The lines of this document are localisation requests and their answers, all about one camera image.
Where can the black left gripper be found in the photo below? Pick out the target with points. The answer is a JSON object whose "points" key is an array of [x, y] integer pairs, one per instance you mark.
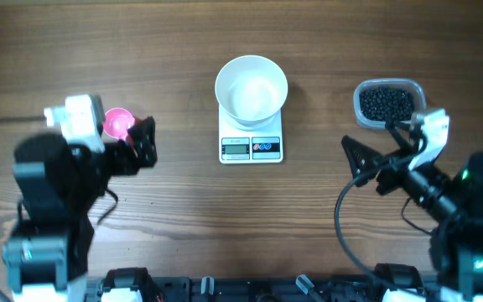
{"points": [[147, 147]]}

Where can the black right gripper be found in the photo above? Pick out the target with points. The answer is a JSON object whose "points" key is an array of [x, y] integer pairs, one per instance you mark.
{"points": [[370, 159]]}

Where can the pink scoop blue handle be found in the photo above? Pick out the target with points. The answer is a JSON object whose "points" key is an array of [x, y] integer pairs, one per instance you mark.
{"points": [[117, 123]]}

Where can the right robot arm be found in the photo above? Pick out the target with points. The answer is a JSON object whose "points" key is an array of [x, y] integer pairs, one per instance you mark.
{"points": [[456, 204]]}

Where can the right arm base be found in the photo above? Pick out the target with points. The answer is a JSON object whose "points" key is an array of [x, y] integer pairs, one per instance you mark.
{"points": [[406, 279]]}

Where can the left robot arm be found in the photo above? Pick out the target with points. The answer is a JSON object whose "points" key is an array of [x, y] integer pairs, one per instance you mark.
{"points": [[46, 255]]}

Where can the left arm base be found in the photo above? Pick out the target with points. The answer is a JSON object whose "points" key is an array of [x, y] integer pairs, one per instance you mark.
{"points": [[130, 285]]}

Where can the white digital kitchen scale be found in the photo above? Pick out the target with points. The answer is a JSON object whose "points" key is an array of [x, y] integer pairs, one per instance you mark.
{"points": [[258, 144]]}

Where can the white plastic bowl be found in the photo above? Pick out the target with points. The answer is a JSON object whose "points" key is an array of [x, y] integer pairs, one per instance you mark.
{"points": [[251, 89]]}

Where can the black beans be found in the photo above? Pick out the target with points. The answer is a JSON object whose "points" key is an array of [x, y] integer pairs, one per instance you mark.
{"points": [[384, 103]]}

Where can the clear plastic container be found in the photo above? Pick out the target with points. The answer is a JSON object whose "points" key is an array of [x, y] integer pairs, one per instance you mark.
{"points": [[419, 99]]}

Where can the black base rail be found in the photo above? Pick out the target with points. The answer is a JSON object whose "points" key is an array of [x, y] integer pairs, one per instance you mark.
{"points": [[208, 289]]}

